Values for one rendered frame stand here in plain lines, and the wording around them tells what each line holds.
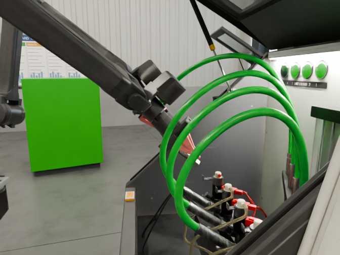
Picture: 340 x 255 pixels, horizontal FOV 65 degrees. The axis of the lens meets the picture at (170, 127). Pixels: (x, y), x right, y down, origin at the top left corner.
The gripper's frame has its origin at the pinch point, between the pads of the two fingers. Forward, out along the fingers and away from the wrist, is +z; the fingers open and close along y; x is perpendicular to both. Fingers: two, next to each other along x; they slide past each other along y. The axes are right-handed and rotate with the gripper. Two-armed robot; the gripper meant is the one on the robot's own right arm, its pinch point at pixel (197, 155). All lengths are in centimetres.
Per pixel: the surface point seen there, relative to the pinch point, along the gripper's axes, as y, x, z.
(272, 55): 36.0, 29.2, -2.2
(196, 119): 8.8, -18.2, -9.2
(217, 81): 16.5, -8.9, -11.0
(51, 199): -198, 190, -31
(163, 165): -4.3, -11.8, -5.9
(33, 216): -195, 153, -29
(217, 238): -1.7, -25.4, 7.7
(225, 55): 22.8, 7.3, -13.5
